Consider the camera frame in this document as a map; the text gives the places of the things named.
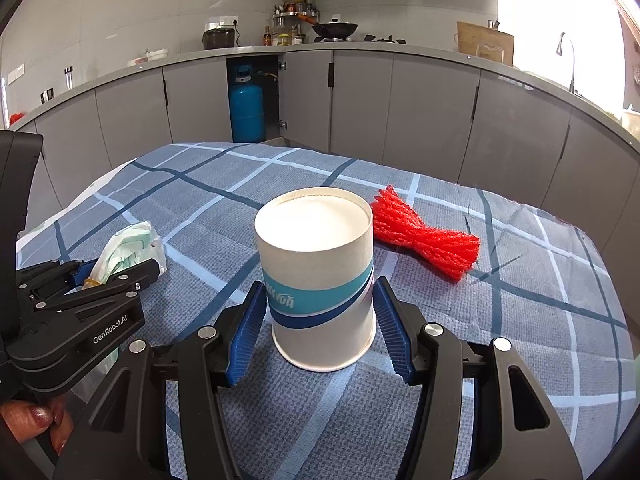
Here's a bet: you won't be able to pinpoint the red foam net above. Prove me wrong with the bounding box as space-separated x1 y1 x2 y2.
371 185 481 284

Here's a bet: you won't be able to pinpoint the wooden cutting board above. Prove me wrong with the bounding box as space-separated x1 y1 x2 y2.
456 21 516 66

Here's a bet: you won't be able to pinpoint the metal spice rack with bottles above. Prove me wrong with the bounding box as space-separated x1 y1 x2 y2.
263 0 319 47

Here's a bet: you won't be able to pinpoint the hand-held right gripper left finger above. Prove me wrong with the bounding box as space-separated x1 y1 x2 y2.
52 280 268 480

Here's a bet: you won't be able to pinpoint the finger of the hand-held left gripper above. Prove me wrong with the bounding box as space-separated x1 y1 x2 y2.
31 258 162 314
16 260 97 291

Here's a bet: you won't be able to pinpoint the blue checked tablecloth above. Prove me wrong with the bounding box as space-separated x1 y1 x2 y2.
15 141 638 480

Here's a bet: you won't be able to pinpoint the white green plastic bag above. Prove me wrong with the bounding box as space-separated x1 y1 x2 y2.
82 221 167 290

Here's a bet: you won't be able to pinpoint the blue gas cylinder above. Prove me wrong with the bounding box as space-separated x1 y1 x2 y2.
229 64 266 144

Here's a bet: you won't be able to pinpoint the white paper cup blue band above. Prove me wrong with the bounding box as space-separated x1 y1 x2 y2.
254 187 377 373

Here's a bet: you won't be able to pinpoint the person's left hand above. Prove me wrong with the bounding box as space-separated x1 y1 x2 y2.
0 394 74 456

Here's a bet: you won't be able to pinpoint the grey kitchen counter cabinets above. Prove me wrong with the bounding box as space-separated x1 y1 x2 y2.
0 42 640 261

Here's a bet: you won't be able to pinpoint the metal kitchen faucet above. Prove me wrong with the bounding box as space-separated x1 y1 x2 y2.
556 32 581 95

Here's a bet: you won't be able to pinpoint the dark cooking pot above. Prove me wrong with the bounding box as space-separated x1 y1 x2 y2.
202 27 236 51

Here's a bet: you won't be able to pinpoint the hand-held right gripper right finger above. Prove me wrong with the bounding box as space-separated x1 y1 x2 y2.
372 276 586 480

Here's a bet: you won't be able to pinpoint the black wok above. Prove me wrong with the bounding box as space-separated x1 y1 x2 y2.
299 14 359 40

